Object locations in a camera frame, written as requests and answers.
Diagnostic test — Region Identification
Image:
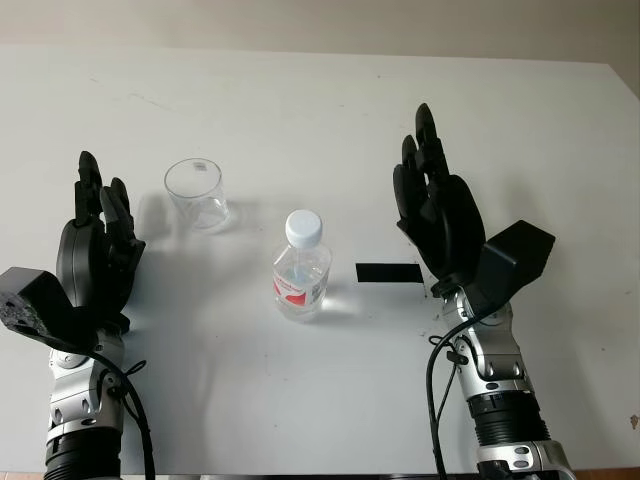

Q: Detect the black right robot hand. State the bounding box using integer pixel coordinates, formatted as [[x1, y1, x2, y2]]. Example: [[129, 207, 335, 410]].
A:
[[392, 102, 487, 297]]

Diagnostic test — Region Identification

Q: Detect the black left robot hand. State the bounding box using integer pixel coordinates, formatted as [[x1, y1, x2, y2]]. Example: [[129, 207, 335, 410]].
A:
[[54, 150, 147, 336]]

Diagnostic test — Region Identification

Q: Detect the clear plastic water bottle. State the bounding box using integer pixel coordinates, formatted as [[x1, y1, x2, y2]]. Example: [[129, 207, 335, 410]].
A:
[[272, 209, 333, 324]]

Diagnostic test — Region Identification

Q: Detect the clear plastic cup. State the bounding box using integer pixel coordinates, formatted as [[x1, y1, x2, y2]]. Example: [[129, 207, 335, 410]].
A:
[[164, 158, 232, 233]]

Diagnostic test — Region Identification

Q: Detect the black tape strip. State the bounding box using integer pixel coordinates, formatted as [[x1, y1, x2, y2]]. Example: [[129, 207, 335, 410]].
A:
[[355, 262, 424, 285]]

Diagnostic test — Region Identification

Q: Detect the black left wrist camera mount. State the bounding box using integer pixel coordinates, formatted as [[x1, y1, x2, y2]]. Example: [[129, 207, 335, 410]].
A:
[[0, 266, 100, 352]]

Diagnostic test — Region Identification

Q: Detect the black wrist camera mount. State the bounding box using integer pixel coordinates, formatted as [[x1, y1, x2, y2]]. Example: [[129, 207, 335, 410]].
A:
[[0, 266, 100, 352], [467, 219, 557, 319]]

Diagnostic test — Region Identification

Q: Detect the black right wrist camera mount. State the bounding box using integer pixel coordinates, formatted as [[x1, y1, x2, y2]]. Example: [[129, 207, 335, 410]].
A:
[[467, 219, 557, 319]]

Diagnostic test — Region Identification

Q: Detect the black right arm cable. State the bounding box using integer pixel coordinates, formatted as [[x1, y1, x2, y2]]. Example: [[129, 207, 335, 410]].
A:
[[425, 313, 482, 480]]

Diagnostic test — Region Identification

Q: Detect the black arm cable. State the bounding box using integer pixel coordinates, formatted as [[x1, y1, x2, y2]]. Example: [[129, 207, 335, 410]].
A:
[[425, 313, 482, 480], [44, 333, 157, 480]]

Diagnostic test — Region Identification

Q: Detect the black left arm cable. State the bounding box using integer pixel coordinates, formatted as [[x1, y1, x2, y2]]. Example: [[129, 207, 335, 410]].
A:
[[44, 333, 157, 480]]

